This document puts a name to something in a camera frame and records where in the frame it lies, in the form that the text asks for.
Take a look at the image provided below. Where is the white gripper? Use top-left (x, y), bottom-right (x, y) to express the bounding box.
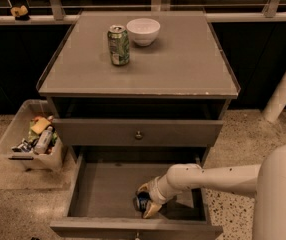
top-left (136, 176), bottom-right (177, 219)

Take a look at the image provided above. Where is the blue pepsi can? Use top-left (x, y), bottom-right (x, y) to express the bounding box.
top-left (133, 192), bottom-right (151, 212)

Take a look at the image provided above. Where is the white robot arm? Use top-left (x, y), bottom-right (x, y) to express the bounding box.
top-left (137, 73), bottom-right (286, 240)

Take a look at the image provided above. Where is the brass middle drawer knob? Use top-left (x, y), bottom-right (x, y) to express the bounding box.
top-left (134, 232), bottom-right (141, 240)

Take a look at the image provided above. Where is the brass drawer knob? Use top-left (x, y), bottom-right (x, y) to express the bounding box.
top-left (135, 131), bottom-right (143, 140)
top-left (134, 232), bottom-right (141, 240)

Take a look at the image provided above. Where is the open grey middle drawer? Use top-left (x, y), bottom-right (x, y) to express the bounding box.
top-left (50, 147), bottom-right (223, 240)

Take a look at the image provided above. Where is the brass top drawer knob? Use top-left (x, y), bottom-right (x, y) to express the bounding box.
top-left (135, 131), bottom-right (143, 140)

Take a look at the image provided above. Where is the grey top drawer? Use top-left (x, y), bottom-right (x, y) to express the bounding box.
top-left (53, 119), bottom-right (223, 147)

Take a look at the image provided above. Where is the grey drawer cabinet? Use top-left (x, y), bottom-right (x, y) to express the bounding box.
top-left (36, 10), bottom-right (241, 240)

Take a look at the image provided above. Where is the green soda can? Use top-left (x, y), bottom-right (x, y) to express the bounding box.
top-left (107, 25), bottom-right (130, 66)

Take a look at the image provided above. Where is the white plastic bottle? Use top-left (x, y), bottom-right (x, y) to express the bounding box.
top-left (34, 126), bottom-right (53, 154)

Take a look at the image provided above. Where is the yellow sponge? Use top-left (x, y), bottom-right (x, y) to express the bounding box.
top-left (31, 118), bottom-right (51, 135)

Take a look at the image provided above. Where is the clear plastic storage bin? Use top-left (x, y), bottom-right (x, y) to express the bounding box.
top-left (0, 100), bottom-right (66, 171)

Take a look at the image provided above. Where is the white bowl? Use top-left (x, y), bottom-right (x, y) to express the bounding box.
top-left (126, 18), bottom-right (160, 46)

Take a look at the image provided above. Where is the white metal railing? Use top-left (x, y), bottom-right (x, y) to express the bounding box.
top-left (0, 0), bottom-right (286, 26)

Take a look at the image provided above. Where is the yellow and black object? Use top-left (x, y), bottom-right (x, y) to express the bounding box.
top-left (10, 5), bottom-right (30, 21)

